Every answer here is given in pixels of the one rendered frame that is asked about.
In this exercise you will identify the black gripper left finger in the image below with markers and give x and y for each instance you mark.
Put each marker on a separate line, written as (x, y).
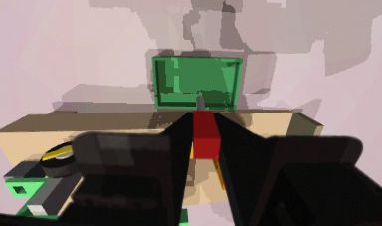
(165, 155)

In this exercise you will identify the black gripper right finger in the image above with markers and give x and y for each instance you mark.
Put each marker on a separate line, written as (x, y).
(250, 163)

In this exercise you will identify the red-headed pin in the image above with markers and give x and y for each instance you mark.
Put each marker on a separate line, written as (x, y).
(206, 137)

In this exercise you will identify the yellow wheel chock with orange handle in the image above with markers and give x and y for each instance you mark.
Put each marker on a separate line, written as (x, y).
(217, 166)

